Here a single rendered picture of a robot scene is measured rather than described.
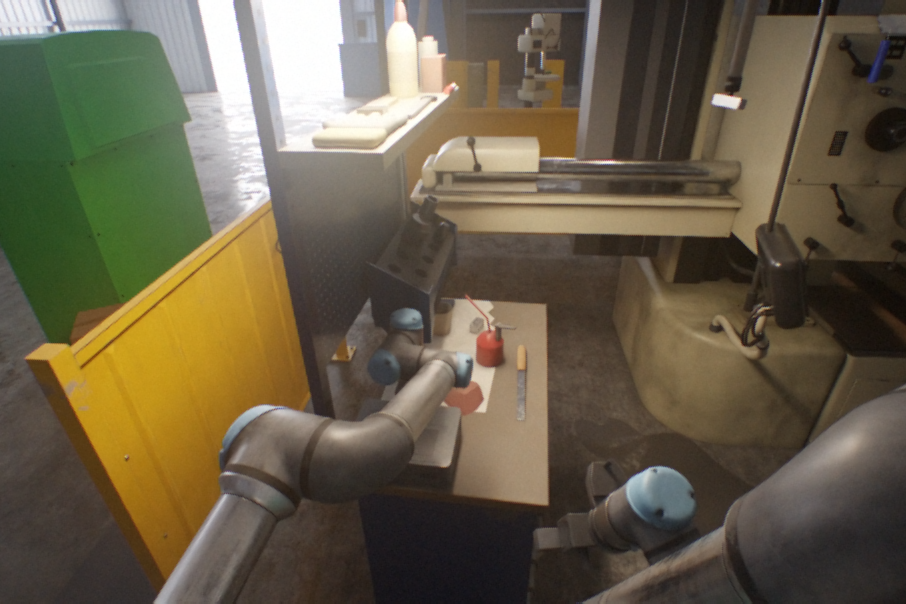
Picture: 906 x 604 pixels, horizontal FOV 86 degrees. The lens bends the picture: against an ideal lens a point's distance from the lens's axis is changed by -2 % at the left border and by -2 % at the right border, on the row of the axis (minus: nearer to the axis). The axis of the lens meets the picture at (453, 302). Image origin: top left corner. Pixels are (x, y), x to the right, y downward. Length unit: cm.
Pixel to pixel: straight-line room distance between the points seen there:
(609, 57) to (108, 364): 225
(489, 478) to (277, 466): 63
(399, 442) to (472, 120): 378
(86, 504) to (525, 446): 218
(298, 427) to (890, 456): 63
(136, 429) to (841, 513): 158
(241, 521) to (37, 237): 318
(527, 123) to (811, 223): 260
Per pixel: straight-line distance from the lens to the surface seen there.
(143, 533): 175
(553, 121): 437
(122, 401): 161
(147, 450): 173
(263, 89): 89
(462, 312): 183
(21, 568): 286
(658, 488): 69
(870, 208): 241
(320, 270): 108
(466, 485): 123
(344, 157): 85
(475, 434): 134
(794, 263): 169
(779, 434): 299
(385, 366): 106
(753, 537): 37
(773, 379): 273
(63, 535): 287
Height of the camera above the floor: 190
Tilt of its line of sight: 30 degrees down
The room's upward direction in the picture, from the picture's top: 1 degrees counter-clockwise
